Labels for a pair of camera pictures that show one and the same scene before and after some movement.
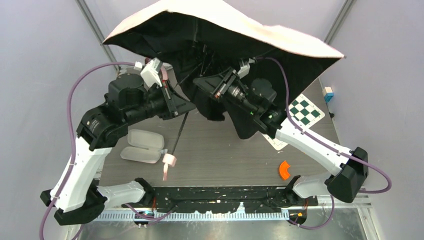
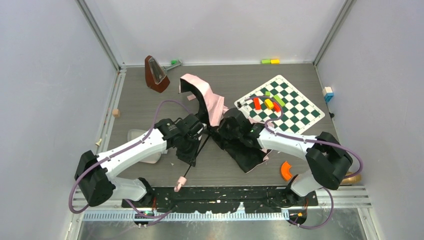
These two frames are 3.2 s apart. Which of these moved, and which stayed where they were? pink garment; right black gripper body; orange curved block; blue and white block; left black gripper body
Moved: right black gripper body; left black gripper body; pink garment
Stayed: orange curved block; blue and white block
